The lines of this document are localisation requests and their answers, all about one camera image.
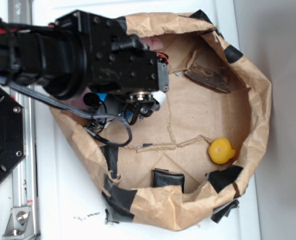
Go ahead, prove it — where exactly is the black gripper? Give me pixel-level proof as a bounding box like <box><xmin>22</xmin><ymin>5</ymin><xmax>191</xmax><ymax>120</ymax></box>
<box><xmin>54</xmin><ymin>10</ymin><xmax>169</xmax><ymax>125</ymax></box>

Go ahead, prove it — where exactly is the blue rectangular block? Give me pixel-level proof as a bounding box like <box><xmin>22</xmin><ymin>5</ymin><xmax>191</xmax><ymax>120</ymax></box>
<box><xmin>96</xmin><ymin>92</ymin><xmax>107</xmax><ymax>102</ymax></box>

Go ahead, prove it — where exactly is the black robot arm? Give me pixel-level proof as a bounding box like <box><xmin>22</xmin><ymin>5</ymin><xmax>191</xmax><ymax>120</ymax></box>
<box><xmin>0</xmin><ymin>10</ymin><xmax>169</xmax><ymax>119</ymax></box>

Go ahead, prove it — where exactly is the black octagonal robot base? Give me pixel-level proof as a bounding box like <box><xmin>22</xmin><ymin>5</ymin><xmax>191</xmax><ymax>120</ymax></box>
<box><xmin>0</xmin><ymin>88</ymin><xmax>25</xmax><ymax>184</ymax></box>

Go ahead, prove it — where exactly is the pink plush toy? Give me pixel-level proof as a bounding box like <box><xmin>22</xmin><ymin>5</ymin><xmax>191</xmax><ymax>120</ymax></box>
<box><xmin>141</xmin><ymin>36</ymin><xmax>164</xmax><ymax>51</ymax></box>

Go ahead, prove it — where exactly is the dark brown wooden wedge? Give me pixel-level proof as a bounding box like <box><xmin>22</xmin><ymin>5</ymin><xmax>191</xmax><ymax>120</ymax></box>
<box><xmin>184</xmin><ymin>63</ymin><xmax>231</xmax><ymax>94</ymax></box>

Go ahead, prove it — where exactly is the black square pouch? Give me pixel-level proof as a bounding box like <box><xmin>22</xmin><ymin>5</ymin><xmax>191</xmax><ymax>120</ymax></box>
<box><xmin>152</xmin><ymin>168</ymin><xmax>185</xmax><ymax>192</ymax></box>

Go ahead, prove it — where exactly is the crumpled brown paper bag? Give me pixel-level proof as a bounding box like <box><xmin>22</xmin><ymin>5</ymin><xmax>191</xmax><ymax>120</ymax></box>
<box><xmin>51</xmin><ymin>11</ymin><xmax>272</xmax><ymax>231</ymax></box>

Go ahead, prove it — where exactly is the yellow rubber duck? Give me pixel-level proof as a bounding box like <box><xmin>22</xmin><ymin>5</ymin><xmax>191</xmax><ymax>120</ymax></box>
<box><xmin>208</xmin><ymin>137</ymin><xmax>236</xmax><ymax>165</ymax></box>

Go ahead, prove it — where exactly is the grey braided cable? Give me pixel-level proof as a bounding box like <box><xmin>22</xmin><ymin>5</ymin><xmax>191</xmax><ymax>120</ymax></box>
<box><xmin>0</xmin><ymin>72</ymin><xmax>133</xmax><ymax>148</ymax></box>

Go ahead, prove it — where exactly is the aluminium extrusion rail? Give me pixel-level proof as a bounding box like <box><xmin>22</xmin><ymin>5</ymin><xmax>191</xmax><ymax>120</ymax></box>
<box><xmin>1</xmin><ymin>0</ymin><xmax>41</xmax><ymax>240</ymax></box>

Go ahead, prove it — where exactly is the metal corner bracket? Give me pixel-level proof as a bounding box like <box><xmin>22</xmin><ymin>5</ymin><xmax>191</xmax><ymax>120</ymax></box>
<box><xmin>2</xmin><ymin>206</ymin><xmax>35</xmax><ymax>240</ymax></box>

